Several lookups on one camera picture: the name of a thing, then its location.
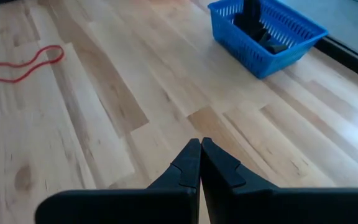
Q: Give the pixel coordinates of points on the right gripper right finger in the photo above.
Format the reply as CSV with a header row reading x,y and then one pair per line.
x,y
259,202

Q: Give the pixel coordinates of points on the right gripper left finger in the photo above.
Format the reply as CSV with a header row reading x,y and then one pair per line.
x,y
166,196

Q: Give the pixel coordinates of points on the red rubber band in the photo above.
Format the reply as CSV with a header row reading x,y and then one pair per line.
x,y
26,63

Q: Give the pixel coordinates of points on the blue plastic basket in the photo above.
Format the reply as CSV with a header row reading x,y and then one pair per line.
x,y
269,65

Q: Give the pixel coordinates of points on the black aluminium table frame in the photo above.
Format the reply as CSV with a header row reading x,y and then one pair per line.
x,y
346,57

